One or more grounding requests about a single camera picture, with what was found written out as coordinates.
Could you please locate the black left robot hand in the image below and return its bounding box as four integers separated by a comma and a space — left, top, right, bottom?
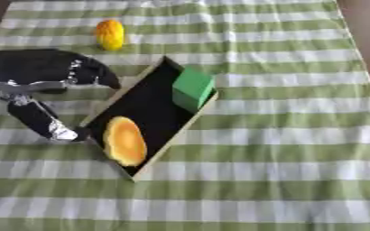
0, 48, 124, 143

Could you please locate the tan cardboard box black inside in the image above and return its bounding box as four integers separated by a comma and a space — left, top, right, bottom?
78, 55, 220, 183

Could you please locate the yellow toy corn cob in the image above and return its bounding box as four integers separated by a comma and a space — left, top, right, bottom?
93, 19, 127, 51

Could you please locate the orange round flat toy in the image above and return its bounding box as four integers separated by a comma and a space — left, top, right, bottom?
101, 115, 149, 168

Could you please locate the green rectangular block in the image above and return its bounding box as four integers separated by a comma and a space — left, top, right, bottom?
171, 65, 217, 114

